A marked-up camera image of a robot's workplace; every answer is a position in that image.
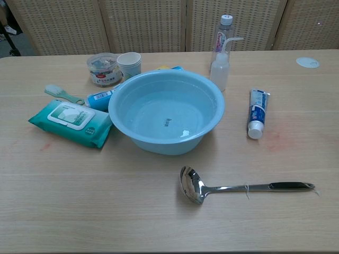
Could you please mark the woven rattan folding screen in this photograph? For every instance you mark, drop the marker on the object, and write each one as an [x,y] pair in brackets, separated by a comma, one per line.
[169,23]

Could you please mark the blue white lying tube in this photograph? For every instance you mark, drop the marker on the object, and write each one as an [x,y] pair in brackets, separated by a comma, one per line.
[99,99]

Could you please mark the clear round clip container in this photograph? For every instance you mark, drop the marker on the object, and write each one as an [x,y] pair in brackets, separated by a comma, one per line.
[103,71]

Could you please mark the green wet wipes pack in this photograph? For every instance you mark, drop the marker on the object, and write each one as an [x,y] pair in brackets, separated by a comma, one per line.
[71,124]

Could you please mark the white squeeze wash bottle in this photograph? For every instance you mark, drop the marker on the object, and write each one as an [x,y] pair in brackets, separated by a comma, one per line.
[219,74]

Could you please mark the blue plastic basin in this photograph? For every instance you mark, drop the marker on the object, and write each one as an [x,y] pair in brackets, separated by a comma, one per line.
[159,111]

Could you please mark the clear bottle with purple label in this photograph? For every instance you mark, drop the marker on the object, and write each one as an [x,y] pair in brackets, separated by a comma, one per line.
[222,31]

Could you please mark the yellow blue flat package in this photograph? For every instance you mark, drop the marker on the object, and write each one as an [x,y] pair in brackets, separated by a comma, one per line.
[169,68]

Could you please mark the blue white toothpaste tube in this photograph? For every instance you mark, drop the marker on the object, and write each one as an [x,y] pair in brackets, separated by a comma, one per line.
[257,111]

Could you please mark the black tripod stand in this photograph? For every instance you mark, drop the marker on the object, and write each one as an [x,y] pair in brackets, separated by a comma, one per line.
[10,42]

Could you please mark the stainless steel ladle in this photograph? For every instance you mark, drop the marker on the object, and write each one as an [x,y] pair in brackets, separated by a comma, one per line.
[201,186]

